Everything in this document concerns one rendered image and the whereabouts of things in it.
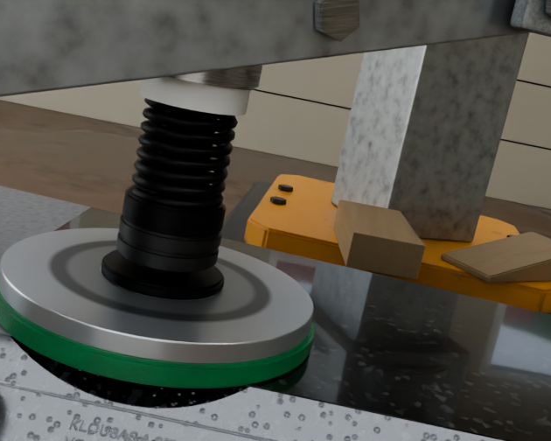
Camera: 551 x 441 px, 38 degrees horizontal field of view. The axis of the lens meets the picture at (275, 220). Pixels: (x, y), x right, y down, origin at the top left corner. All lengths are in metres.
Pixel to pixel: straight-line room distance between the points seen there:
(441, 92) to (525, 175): 5.80
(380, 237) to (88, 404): 0.67
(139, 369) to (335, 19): 0.23
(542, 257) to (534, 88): 5.74
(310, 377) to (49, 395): 0.16
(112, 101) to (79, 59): 6.37
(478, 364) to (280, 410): 0.18
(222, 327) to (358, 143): 0.94
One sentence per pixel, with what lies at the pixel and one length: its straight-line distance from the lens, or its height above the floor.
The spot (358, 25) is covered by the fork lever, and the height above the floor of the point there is 1.09.
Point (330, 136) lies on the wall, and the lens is 6.73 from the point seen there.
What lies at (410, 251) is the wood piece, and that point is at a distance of 1.10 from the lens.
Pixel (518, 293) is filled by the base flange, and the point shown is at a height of 0.77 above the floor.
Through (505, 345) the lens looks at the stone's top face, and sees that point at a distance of 0.67.
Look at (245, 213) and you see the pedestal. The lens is 1.44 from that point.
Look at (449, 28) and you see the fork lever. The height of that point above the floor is 1.10.
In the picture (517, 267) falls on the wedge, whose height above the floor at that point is 0.80.
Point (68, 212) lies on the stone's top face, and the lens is 0.78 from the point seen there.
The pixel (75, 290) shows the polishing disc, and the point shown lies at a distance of 0.51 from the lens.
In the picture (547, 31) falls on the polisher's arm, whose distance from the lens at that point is 0.55.
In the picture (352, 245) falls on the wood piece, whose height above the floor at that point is 0.81.
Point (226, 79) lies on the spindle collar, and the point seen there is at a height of 1.04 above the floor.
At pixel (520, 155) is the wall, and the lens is 7.04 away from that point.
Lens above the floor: 1.08
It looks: 14 degrees down
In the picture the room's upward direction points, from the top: 12 degrees clockwise
